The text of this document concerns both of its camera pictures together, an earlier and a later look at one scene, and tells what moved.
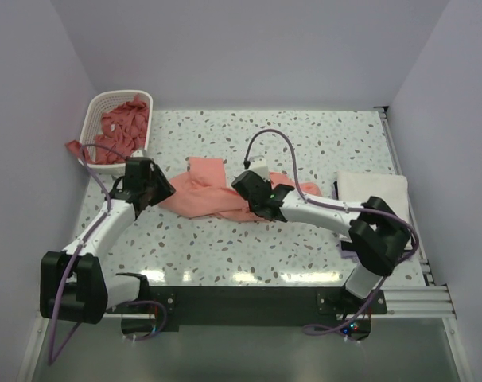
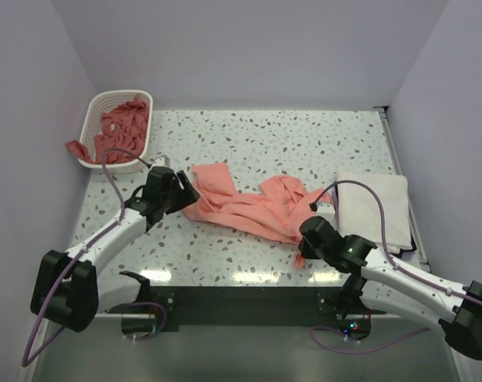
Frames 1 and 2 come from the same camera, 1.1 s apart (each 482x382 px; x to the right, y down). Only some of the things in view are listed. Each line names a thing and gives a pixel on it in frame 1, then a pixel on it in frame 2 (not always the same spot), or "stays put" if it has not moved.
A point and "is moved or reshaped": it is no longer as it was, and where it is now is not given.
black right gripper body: [254, 208] -> [307, 251]
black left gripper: [165, 189] -> [187, 195]
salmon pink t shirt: [204, 192] is moved or reshaped
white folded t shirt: [393, 189] stays put
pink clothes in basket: [124, 131] stays put
